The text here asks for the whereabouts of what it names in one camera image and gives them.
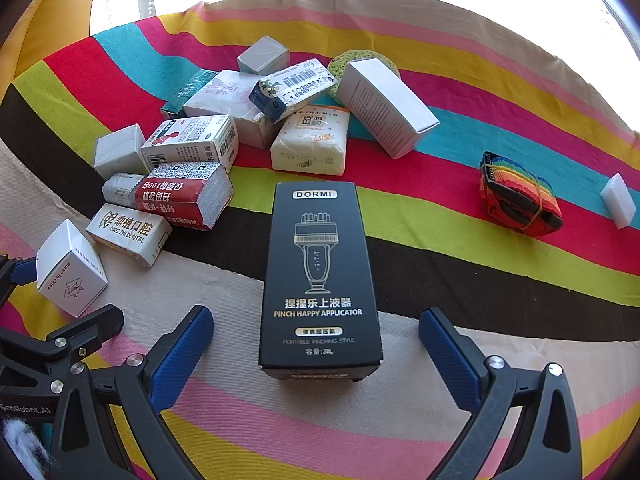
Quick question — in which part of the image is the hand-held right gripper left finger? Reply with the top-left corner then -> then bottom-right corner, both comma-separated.
50,304 -> 216,480

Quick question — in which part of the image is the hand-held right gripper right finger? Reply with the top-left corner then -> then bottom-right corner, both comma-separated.
418,306 -> 583,480

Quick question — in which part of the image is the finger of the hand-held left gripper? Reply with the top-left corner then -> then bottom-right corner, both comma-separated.
0,255 -> 39,306
0,305 -> 126,362

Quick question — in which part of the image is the white cube box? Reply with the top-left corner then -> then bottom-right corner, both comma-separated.
36,219 -> 109,318

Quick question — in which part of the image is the white gold dental box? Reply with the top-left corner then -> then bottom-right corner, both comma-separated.
86,203 -> 173,267

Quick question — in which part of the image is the black applicator box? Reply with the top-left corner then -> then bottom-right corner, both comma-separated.
258,181 -> 384,383

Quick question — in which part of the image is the white foam block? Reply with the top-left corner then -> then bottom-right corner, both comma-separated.
600,172 -> 638,231

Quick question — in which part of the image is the white box with pink flower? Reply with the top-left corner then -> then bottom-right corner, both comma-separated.
182,69 -> 286,150

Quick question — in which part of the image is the green round sponge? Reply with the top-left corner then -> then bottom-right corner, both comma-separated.
327,50 -> 403,103

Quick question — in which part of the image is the white fluffy fur trim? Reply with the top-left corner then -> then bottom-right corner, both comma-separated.
0,417 -> 51,480

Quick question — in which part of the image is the striped colourful cloth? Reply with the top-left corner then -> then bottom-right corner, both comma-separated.
0,0 -> 640,480

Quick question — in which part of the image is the silver white tube box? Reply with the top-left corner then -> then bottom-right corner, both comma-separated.
102,172 -> 151,211

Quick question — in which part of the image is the red white tissue pack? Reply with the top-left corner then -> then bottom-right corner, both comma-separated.
134,160 -> 235,232

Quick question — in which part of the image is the small white box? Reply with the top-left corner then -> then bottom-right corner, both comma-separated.
94,124 -> 151,181

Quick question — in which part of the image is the white red medicine box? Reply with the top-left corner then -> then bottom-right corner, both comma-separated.
140,114 -> 240,176

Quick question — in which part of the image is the teal green box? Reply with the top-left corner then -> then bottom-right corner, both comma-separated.
160,70 -> 218,121

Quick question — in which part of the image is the beige tissue packet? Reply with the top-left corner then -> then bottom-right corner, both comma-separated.
270,105 -> 351,177

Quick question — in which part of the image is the yellow leather chair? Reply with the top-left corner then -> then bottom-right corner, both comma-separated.
0,0 -> 96,96

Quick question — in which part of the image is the tall white carton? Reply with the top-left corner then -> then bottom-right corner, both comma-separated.
336,57 -> 441,160

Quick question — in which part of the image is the blue white barcode box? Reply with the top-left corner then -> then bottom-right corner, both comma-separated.
248,59 -> 337,124

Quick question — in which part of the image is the small grey box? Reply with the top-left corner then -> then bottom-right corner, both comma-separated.
236,36 -> 291,76

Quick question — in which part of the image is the rainbow luggage strap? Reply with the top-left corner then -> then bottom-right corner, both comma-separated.
479,151 -> 563,237

